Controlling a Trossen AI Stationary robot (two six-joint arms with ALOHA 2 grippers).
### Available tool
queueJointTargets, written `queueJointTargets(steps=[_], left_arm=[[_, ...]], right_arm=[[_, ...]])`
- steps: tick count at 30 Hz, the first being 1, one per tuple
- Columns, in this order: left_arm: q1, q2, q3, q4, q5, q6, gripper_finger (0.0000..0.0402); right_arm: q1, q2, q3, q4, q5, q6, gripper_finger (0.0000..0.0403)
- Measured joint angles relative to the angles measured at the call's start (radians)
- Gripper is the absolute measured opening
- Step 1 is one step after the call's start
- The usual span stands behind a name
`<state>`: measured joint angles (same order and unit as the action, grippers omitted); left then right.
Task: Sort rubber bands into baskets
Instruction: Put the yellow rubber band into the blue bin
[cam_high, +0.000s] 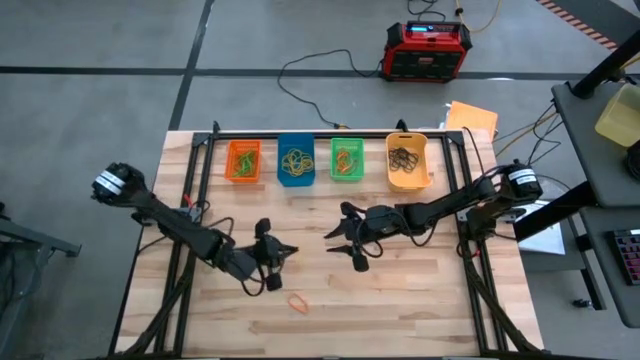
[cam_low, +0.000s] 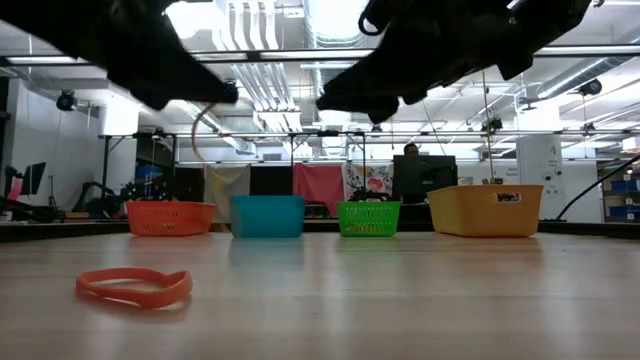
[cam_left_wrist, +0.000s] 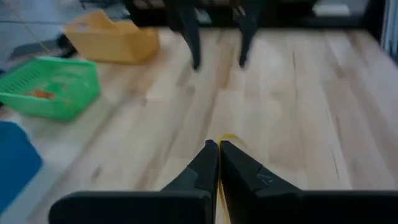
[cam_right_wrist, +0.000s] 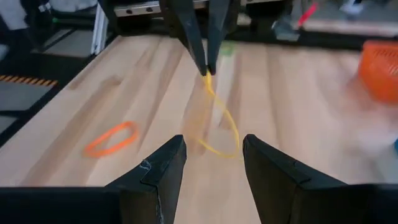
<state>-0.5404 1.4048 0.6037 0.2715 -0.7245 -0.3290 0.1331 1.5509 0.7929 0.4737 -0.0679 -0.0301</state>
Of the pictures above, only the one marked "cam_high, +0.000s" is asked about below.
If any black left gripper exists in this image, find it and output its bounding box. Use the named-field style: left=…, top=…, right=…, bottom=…
left=255, top=218, right=300, bottom=292

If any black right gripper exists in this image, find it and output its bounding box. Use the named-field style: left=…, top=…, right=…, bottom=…
left=323, top=202, right=371, bottom=274

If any yellow rubber band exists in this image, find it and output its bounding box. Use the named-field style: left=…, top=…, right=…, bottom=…
left=280, top=148, right=315, bottom=177
left=282, top=152, right=311, bottom=176
left=292, top=148, right=315, bottom=169

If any yellow plastic bin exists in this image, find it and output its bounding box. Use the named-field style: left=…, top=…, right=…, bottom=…
left=384, top=131, right=434, bottom=193

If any green plastic basket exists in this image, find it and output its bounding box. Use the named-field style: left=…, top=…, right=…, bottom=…
left=329, top=137, right=366, bottom=182

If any orange plastic basket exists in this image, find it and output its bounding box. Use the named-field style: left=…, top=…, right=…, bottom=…
left=224, top=139, right=263, bottom=184

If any blue plastic bin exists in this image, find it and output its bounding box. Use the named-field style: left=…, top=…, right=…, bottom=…
left=276, top=132, right=317, bottom=188

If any orange folder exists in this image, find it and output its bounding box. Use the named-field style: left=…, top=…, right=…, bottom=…
left=444, top=100, right=500, bottom=139

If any red black power station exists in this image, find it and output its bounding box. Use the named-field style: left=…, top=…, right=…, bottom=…
left=382, top=20, right=474, bottom=84

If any white paper sheet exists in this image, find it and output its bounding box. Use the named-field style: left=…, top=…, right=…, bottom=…
left=514, top=202, right=567, bottom=257

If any grey metal stand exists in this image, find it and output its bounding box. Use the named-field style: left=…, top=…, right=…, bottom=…
left=0, top=202, right=82, bottom=360

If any grey desk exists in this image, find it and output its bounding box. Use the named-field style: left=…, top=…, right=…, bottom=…
left=579, top=205, right=640, bottom=329

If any grey side table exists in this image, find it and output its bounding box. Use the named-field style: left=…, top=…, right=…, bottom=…
left=551, top=79, right=640, bottom=209

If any black keyboard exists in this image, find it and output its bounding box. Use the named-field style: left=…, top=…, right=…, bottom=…
left=610, top=228, right=640, bottom=287

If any yellow translucent container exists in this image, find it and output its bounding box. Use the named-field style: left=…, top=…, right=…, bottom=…
left=594, top=82, right=640, bottom=149

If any black pole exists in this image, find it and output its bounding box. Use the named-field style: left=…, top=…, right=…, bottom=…
left=571, top=27, right=640, bottom=100

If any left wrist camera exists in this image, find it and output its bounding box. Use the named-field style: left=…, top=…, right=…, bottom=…
left=241, top=238, right=265, bottom=269

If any left camera cable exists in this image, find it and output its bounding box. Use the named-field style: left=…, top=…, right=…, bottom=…
left=238, top=267, right=269, bottom=298

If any camera cable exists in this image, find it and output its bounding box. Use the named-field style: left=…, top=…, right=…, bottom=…
left=238, top=267, right=269, bottom=298
left=349, top=222, right=439, bottom=260

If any right camera cable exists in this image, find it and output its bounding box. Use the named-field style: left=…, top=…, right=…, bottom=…
left=349, top=222, right=439, bottom=260

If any black power cable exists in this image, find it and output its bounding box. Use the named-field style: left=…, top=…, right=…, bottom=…
left=277, top=48, right=386, bottom=130

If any yellow cable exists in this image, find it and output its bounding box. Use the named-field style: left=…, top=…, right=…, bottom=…
left=453, top=0, right=502, bottom=34

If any black cable coil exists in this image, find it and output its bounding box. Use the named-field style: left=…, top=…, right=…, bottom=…
left=624, top=142, right=640, bottom=182

